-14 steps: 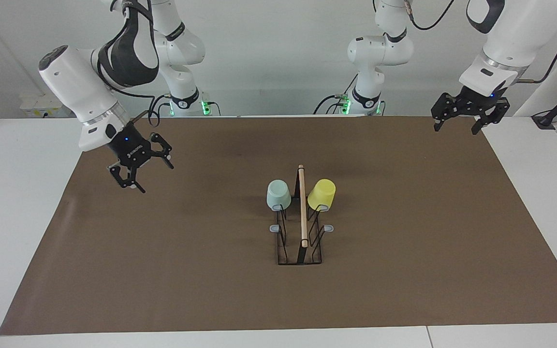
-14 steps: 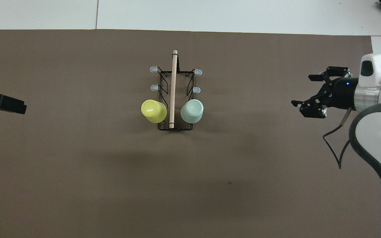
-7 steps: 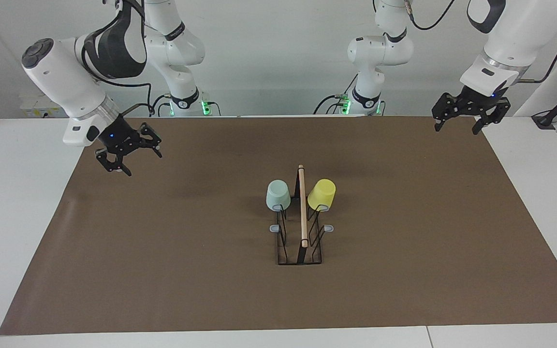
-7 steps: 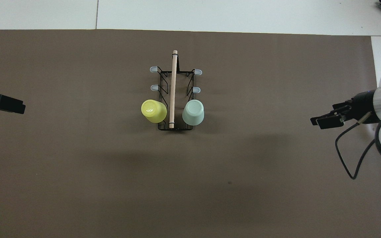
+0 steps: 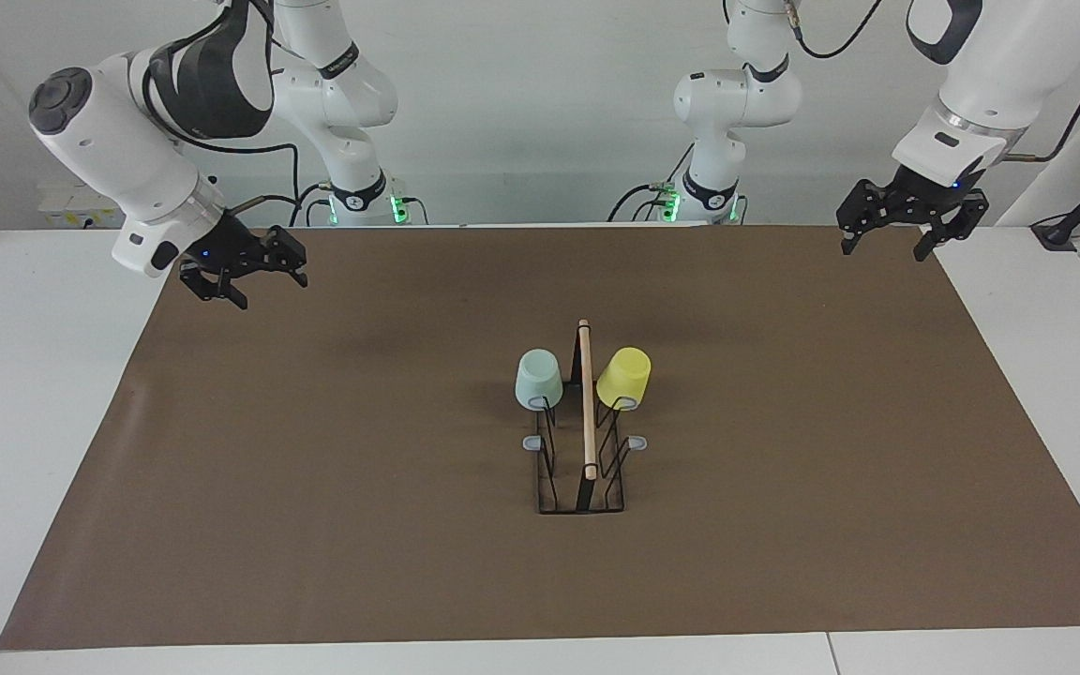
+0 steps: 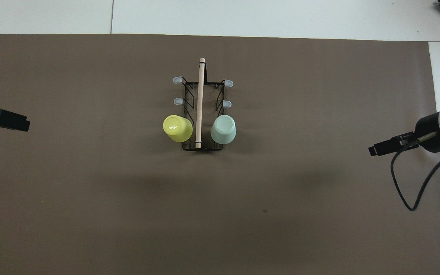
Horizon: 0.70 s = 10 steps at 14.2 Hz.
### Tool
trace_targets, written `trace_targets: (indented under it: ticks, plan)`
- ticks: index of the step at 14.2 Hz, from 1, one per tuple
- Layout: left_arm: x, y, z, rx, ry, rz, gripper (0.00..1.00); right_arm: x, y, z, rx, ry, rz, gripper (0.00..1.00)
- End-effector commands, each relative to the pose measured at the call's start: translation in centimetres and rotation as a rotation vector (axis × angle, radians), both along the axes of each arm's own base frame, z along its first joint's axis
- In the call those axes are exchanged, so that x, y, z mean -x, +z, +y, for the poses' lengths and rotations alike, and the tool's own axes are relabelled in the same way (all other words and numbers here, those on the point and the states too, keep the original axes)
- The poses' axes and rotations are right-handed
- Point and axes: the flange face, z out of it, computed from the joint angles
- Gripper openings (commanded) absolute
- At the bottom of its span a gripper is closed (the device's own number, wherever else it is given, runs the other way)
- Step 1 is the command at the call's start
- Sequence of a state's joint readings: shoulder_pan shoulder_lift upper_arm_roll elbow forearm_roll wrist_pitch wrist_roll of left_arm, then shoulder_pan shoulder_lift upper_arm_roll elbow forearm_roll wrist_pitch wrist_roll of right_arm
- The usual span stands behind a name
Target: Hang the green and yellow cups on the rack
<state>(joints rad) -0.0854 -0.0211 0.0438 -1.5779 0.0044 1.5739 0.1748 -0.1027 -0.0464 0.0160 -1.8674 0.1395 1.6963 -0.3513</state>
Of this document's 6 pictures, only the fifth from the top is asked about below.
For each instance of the yellow plastic cup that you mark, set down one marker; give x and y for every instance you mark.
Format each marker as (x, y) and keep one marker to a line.
(624, 380)

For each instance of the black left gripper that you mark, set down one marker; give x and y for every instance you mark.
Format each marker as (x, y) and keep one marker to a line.
(924, 195)

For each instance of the pale green plastic cup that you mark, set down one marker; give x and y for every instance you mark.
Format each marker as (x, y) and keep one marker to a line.
(537, 377)

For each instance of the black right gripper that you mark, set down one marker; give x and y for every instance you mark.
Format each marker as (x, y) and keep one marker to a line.
(226, 248)

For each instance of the brown table mat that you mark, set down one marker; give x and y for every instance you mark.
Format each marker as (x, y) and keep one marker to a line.
(390, 544)

